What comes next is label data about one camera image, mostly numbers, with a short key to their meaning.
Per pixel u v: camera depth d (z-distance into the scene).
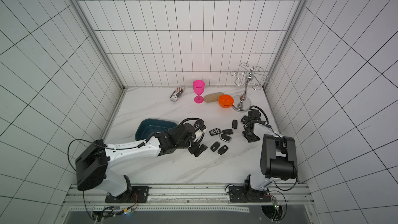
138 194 0.72
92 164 0.42
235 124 0.97
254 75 0.85
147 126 0.96
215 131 0.93
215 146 0.88
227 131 0.95
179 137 0.60
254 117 0.75
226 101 1.07
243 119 0.99
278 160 0.45
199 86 1.02
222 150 0.87
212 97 1.10
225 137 0.92
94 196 0.74
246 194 0.67
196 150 0.71
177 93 1.13
